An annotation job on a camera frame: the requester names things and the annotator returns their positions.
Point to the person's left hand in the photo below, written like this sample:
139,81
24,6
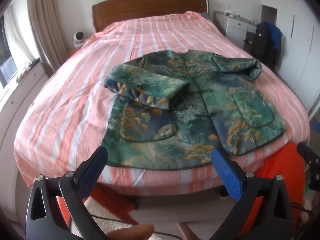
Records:
130,233

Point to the white fleece rug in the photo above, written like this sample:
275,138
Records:
105,212

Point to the white window bench cabinet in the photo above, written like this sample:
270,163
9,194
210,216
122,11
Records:
17,100

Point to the white dresser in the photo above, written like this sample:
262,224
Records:
236,27

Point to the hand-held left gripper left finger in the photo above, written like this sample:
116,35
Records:
96,166

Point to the pink striped bed sheet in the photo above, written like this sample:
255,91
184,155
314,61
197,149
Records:
82,100

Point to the white wardrobe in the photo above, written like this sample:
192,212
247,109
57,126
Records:
300,42

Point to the black hanging jacket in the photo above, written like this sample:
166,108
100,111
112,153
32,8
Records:
262,45

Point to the orange cloth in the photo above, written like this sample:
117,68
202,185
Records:
277,160

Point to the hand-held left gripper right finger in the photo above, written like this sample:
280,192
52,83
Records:
225,171

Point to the small white fan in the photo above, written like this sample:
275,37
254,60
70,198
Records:
78,38

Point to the wooden headboard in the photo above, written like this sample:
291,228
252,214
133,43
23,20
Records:
140,10

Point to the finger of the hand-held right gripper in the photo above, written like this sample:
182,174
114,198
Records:
314,165

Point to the window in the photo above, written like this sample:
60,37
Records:
10,47

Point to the blue hanging garment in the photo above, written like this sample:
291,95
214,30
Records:
277,36

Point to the green patterned jacket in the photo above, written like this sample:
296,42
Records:
195,110

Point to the beige curtain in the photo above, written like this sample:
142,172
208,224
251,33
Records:
45,25

